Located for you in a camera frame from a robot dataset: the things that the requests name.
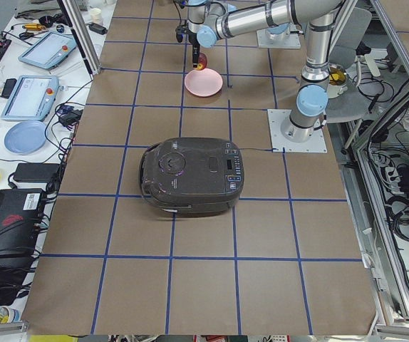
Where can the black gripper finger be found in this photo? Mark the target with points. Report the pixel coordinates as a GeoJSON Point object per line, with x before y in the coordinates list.
{"type": "Point", "coordinates": [195, 58]}

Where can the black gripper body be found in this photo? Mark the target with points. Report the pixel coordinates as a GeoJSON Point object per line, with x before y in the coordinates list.
{"type": "Point", "coordinates": [194, 40]}

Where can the red apple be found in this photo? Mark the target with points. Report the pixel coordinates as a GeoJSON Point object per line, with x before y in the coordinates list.
{"type": "Point", "coordinates": [202, 62]}

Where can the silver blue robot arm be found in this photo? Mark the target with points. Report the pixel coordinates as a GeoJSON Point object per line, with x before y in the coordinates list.
{"type": "Point", "coordinates": [210, 21]}

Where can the pink plate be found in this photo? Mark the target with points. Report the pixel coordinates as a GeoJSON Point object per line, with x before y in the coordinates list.
{"type": "Point", "coordinates": [204, 83]}

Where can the blue plate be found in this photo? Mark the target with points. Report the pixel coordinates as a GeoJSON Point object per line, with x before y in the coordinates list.
{"type": "Point", "coordinates": [25, 137]}

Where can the dark grey rice cooker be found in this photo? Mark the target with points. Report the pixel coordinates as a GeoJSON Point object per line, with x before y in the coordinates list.
{"type": "Point", "coordinates": [192, 175]}

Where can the blue teach pendant far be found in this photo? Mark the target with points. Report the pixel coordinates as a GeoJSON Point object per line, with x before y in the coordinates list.
{"type": "Point", "coordinates": [50, 51]}

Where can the blue teach pendant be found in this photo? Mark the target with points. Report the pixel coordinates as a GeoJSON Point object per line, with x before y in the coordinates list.
{"type": "Point", "coordinates": [31, 99]}
{"type": "Point", "coordinates": [50, 51]}

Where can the grey office chair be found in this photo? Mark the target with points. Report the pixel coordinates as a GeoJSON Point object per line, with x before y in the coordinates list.
{"type": "Point", "coordinates": [345, 103]}

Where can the blue teach pendant near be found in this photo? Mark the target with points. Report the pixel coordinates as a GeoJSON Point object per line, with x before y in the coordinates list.
{"type": "Point", "coordinates": [31, 99]}

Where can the black power brick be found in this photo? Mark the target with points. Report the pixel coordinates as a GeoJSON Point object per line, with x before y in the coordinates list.
{"type": "Point", "coordinates": [35, 172]}

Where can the black computer box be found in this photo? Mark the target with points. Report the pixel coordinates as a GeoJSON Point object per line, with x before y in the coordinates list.
{"type": "Point", "coordinates": [20, 212]}

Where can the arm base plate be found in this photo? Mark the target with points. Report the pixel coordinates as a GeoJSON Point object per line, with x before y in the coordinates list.
{"type": "Point", "coordinates": [283, 37]}
{"type": "Point", "coordinates": [286, 137]}

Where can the aluminium frame post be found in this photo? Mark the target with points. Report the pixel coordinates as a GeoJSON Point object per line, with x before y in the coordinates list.
{"type": "Point", "coordinates": [79, 31]}

